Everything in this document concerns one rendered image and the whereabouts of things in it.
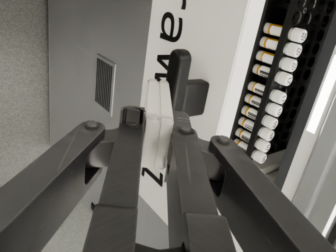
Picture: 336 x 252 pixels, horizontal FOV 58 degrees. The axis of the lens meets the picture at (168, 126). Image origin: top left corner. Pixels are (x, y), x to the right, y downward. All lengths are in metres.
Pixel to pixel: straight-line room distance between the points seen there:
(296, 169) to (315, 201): 0.04
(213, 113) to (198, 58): 0.04
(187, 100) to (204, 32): 0.05
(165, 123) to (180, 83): 0.07
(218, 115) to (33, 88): 0.98
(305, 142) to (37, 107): 0.99
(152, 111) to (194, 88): 0.07
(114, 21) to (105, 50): 0.07
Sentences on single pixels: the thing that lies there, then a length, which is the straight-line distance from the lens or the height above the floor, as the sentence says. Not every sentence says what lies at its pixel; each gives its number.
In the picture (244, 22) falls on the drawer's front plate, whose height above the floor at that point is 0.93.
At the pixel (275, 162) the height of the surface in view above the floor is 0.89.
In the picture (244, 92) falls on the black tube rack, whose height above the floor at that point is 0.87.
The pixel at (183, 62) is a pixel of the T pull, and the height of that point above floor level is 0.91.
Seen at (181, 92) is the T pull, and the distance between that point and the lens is 0.22.
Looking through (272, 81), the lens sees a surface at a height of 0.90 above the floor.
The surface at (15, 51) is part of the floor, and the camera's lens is 1.12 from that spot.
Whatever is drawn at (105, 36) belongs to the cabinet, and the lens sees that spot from 0.69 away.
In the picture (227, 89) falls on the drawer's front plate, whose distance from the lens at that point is 0.23.
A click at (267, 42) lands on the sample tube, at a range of 0.33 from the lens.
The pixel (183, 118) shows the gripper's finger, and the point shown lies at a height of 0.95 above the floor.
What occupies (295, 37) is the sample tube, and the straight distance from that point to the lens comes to 0.31.
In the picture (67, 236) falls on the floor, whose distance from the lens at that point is 1.61.
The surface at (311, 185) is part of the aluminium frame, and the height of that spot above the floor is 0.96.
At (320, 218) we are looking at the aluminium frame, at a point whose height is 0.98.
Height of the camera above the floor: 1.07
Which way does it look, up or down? 44 degrees down
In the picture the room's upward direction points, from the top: 125 degrees clockwise
